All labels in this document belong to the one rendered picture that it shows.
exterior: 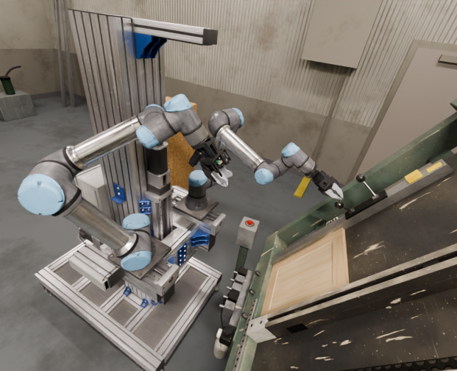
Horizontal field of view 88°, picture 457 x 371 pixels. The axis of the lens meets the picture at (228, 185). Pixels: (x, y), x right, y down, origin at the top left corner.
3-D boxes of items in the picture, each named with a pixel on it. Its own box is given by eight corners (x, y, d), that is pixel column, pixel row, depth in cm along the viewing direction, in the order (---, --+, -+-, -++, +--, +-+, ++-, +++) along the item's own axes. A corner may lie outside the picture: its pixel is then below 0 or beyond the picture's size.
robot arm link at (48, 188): (156, 238, 111) (52, 152, 77) (157, 264, 99) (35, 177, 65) (135, 251, 111) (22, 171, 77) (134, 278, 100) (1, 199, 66)
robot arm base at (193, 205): (180, 205, 155) (180, 192, 150) (193, 193, 167) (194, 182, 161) (199, 213, 150) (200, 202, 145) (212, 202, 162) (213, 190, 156)
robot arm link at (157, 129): (149, 140, 83) (175, 124, 83) (150, 155, 75) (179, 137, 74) (134, 122, 79) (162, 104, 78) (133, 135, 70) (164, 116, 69)
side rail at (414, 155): (289, 239, 167) (277, 230, 166) (473, 128, 102) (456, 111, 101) (288, 245, 162) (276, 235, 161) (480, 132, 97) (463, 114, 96)
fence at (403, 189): (277, 260, 146) (271, 256, 146) (448, 165, 90) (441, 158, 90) (275, 266, 142) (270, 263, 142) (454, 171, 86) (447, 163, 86)
